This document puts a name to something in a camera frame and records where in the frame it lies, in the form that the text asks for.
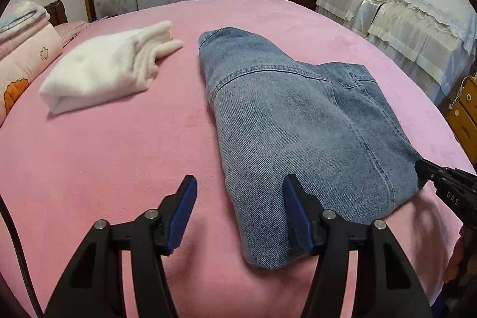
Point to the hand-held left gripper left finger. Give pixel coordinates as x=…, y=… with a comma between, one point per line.
x=182, y=213

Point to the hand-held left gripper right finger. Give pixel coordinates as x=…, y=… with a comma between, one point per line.
x=296, y=213

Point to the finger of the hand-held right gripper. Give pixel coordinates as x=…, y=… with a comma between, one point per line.
x=428, y=174

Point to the blue denim jeans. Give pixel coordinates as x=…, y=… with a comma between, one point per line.
x=298, y=124

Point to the person's right hand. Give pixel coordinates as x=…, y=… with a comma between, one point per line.
x=454, y=258

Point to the yellow wooden cabinet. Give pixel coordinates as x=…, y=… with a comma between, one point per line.
x=464, y=113

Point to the pink bed blanket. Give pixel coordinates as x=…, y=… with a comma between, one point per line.
x=111, y=161

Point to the sofa with lace cover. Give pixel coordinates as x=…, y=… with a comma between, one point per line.
x=402, y=16

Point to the folded white fleece garment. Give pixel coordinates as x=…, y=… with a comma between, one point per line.
x=108, y=68

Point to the stack of folded floral quilts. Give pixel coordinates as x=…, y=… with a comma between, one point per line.
x=22, y=49

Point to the wooden headboard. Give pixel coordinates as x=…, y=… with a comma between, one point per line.
x=57, y=13

